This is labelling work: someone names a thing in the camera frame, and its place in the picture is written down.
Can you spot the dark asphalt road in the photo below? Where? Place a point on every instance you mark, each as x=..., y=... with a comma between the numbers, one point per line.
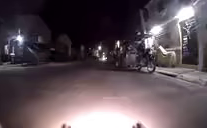
x=91, y=86

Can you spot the small dark building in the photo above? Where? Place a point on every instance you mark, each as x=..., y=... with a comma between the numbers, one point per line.
x=63, y=47

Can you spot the robot's own part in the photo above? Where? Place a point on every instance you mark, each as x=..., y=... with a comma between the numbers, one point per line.
x=66, y=126
x=138, y=125

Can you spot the grey concrete pavement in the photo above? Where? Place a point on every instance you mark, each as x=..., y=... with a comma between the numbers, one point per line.
x=187, y=74

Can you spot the lit building with shopfront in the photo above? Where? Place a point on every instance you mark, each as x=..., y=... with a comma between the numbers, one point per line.
x=187, y=36

